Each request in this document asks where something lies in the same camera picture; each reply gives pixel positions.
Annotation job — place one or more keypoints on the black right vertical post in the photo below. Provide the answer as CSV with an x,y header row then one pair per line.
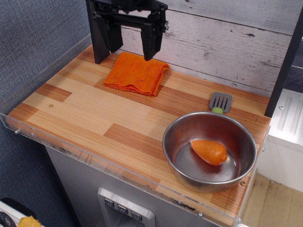
x,y
286,65

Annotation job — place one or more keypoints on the black vertical post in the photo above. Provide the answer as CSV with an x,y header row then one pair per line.
x,y
286,65
99,48

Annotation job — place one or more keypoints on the orange cloth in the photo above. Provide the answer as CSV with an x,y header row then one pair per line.
x,y
133,73

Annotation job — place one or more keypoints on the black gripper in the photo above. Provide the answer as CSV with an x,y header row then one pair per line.
x,y
149,15

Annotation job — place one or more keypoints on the orange toy carrot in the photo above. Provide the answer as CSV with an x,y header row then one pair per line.
x,y
212,152

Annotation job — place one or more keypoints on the clear acrylic table guard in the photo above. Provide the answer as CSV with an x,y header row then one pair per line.
x,y
107,140

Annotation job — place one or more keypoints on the white aluminium side rail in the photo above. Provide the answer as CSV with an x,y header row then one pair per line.
x,y
286,125

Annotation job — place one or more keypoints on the yellow object at corner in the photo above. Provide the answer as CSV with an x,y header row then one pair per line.
x,y
29,222

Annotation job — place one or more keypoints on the grey toy spatula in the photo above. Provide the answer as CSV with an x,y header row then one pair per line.
x,y
220,102

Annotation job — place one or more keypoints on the black left vertical post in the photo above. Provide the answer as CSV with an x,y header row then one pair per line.
x,y
99,48

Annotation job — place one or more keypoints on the stainless steel bowl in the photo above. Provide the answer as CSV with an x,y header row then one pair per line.
x,y
190,169

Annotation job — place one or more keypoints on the grey cabinet with dispenser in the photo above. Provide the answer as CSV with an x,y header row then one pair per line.
x,y
102,200

